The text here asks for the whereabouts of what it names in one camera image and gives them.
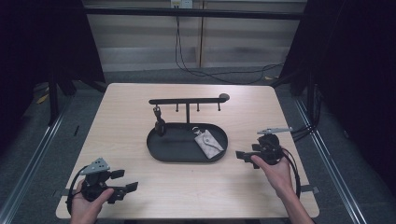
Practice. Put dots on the white wall socket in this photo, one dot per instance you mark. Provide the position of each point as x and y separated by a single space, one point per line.
182 3

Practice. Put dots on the small black floor object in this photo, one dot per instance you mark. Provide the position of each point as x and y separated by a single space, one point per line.
76 130

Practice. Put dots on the person's right hand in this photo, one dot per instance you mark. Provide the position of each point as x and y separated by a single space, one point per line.
278 177

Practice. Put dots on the grey tape strip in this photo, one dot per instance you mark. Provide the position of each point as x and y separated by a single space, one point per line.
60 192
309 188

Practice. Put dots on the black metal stand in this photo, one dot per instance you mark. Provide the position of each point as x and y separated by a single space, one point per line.
53 102

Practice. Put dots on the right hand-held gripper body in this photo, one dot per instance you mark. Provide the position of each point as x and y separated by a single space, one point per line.
271 149

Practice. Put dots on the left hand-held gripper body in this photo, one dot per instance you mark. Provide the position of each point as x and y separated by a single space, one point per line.
95 186

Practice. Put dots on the metal floor rail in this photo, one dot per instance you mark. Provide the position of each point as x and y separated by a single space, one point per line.
330 161
34 161

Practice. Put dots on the dark curtain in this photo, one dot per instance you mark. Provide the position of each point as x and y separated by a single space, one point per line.
358 62
37 40

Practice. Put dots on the person's left hand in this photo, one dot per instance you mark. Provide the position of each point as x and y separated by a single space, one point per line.
85 211

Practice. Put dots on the black horizontal frame bar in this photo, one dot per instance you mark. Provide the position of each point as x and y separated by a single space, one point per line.
186 13

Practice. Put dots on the yellow tape scrap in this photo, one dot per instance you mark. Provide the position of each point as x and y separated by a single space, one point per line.
42 99

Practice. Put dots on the black key rack with tray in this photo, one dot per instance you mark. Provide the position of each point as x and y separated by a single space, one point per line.
177 147

